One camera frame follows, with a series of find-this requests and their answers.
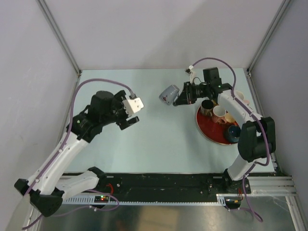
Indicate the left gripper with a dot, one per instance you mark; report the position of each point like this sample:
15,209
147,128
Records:
118,101

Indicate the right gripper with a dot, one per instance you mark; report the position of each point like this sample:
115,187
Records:
183,99

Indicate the grey purple mug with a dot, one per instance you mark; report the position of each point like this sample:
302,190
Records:
169,94

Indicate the brown grey mug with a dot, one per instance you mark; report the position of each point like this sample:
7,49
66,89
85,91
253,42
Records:
207,107

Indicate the salmon mug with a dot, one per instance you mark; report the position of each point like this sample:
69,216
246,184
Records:
218,114

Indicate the pink mug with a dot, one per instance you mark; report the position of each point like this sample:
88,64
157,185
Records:
241,96

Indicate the blue mug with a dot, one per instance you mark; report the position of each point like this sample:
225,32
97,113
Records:
232,134

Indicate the small orange mug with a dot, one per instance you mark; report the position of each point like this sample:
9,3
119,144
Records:
229,118

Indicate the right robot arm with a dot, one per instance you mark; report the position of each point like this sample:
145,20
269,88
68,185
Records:
257,133

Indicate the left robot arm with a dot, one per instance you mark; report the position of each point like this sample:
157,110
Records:
46,189

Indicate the red round tray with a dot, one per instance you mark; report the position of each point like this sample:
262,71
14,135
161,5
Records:
213,131

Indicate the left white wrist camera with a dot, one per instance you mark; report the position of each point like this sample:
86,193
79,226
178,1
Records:
133,106

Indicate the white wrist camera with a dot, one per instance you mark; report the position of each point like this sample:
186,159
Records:
191,72
133,106

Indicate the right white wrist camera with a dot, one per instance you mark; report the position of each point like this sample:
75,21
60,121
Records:
191,72

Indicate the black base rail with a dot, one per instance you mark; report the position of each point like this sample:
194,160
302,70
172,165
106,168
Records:
170,188

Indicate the white slotted cable duct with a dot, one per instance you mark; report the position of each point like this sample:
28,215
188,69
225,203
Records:
90,199

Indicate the right aluminium frame post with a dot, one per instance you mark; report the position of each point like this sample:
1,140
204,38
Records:
279,15

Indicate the aluminium frame post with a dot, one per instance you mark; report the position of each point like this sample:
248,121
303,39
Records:
58,34
279,15

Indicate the left aluminium frame post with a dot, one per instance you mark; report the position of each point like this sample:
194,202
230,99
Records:
58,34

